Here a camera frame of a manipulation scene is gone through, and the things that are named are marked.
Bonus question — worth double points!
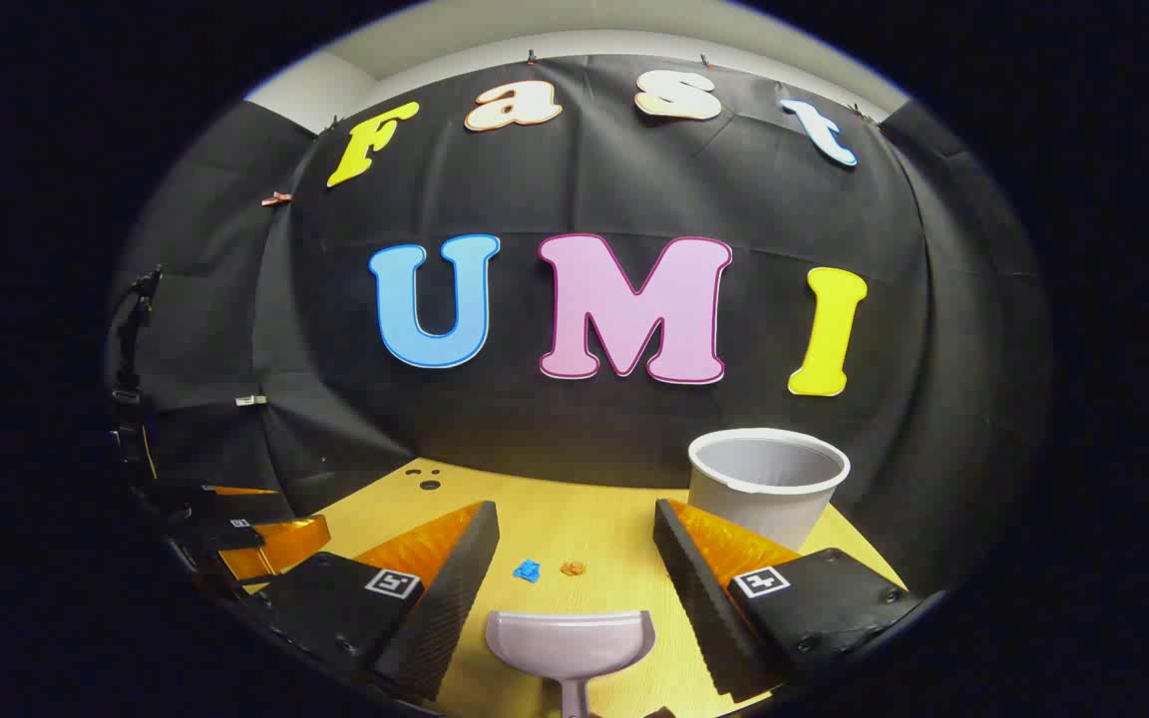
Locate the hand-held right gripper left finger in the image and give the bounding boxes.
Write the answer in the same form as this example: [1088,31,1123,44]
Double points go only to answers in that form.
[253,501,501,702]

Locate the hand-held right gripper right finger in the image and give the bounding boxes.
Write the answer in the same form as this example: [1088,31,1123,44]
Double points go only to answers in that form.
[652,499,923,704]

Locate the yellow wooden desktop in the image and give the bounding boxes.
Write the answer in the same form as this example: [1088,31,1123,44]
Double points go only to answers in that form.
[235,459,910,718]

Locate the white ribbed garbage bin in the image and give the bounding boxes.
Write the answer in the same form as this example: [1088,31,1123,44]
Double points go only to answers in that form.
[686,428,851,554]

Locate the pale purple dustpan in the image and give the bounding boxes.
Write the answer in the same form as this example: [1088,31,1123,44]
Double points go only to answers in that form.
[486,610,656,718]

